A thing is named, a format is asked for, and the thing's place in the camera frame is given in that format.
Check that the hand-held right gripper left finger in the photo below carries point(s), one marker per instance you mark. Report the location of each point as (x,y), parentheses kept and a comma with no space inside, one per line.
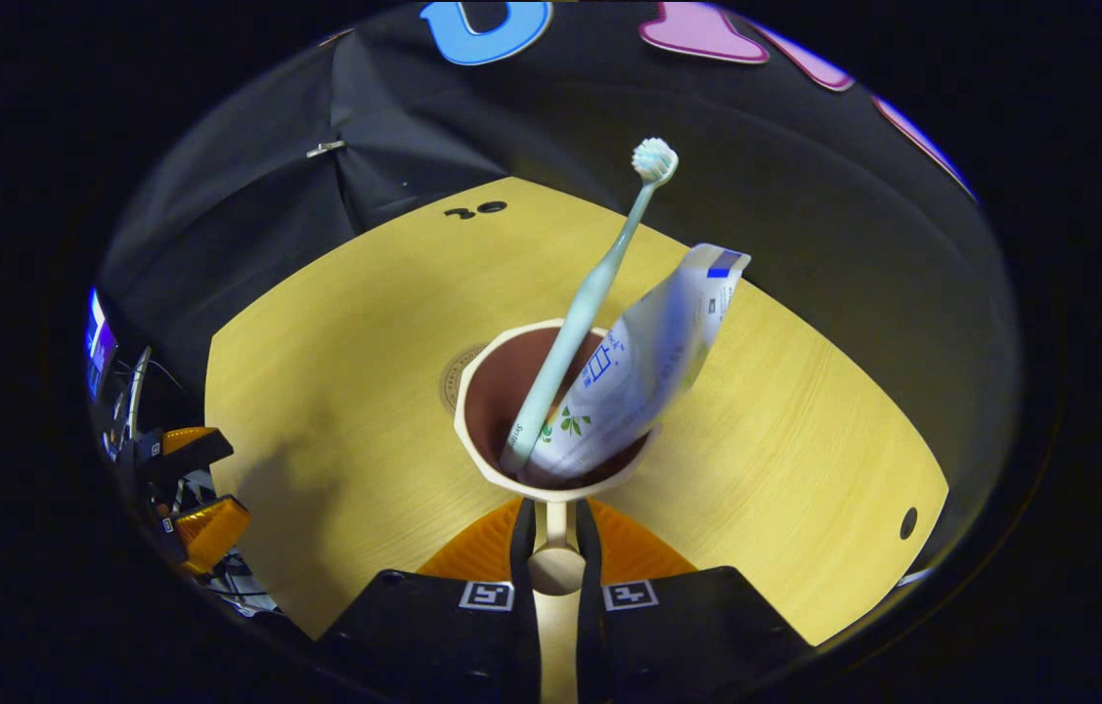
(522,557)

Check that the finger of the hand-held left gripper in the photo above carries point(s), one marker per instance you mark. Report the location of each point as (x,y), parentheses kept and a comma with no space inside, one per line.
(213,528)
(194,450)

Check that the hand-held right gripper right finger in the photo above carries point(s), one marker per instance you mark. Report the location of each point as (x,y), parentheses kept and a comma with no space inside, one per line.
(590,557)

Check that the white toothpaste tube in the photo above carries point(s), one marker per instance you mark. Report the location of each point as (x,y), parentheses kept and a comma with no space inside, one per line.
(648,352)

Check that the light green toothbrush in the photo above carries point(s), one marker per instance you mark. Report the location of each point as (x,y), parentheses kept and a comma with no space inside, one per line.
(590,293)

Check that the wooden desktop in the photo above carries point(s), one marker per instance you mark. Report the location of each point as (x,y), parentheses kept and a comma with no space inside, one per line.
(335,391)

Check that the blue lit screen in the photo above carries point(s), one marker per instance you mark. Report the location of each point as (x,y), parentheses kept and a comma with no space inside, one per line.
(99,342)

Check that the small silver clip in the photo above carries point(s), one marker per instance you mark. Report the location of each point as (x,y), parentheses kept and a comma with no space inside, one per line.
(326,149)

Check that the black backdrop cloth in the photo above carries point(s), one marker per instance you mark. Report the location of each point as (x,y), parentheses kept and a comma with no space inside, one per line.
(756,147)

